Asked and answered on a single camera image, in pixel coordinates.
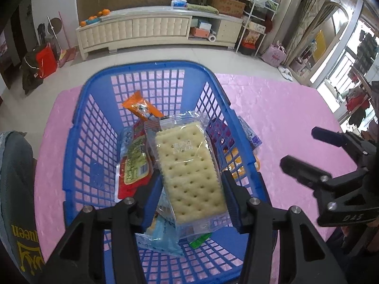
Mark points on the dark red garment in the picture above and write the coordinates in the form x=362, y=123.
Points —
x=268, y=23

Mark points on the purple snack packet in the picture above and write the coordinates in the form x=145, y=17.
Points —
x=219, y=136

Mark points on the orange fruit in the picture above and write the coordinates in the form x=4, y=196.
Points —
x=105, y=12
x=83, y=23

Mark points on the blue tissue box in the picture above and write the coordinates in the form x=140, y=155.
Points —
x=179, y=3

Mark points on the pink tote bag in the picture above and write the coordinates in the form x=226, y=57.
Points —
x=274, y=55

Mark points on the orange cartoon snack packet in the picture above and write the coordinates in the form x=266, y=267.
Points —
x=139, y=106

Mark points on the blue and white box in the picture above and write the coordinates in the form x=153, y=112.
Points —
x=204, y=25

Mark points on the light blue snack packet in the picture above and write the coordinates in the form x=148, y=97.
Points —
x=162, y=236

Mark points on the yellow cloth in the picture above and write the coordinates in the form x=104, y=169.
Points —
x=319, y=44

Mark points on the blue plastic basket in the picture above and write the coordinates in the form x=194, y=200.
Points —
x=142, y=66

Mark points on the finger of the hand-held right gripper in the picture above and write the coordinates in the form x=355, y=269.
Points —
x=328, y=134
x=299, y=168

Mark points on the white slippers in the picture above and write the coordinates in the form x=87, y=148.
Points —
x=285, y=73

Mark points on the orange box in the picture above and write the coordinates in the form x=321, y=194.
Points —
x=197, y=31

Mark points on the blue patterned snack packet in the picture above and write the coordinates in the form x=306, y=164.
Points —
x=251, y=136

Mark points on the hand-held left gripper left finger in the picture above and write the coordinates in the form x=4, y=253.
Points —
x=148, y=195

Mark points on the patterned curtain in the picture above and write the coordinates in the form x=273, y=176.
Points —
x=308, y=14

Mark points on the person's right hand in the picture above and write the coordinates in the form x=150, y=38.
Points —
x=349, y=238

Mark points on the clear white cracker packet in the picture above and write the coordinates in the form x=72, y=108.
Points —
x=186, y=165

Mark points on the cream TV cabinet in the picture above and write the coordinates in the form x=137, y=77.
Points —
x=133, y=29

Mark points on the cardboard box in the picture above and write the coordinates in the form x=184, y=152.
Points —
x=226, y=6

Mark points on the red bag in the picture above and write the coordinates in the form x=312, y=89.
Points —
x=46, y=60

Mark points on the red snack packet green label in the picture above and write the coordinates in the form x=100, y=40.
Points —
x=134, y=159

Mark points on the large snack bag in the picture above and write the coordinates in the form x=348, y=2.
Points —
x=253, y=39

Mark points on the black crate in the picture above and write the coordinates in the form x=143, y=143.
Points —
x=247, y=49

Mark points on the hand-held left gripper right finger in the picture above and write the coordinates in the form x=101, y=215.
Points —
x=231, y=202

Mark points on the green mat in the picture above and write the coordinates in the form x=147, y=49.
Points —
x=202, y=7

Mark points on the pink quilted blanket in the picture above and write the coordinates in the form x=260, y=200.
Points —
x=281, y=109

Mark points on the dark grey printed cloth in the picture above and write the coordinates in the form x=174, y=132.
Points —
x=17, y=198

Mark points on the white tape roll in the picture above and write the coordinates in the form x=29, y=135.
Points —
x=212, y=37

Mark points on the white printed box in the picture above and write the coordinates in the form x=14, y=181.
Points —
x=256, y=26

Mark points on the red hanging clothes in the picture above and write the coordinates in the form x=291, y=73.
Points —
x=356, y=106

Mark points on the black bag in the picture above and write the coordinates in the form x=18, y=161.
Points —
x=29, y=71

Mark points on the pink broom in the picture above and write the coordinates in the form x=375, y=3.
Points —
x=67, y=56

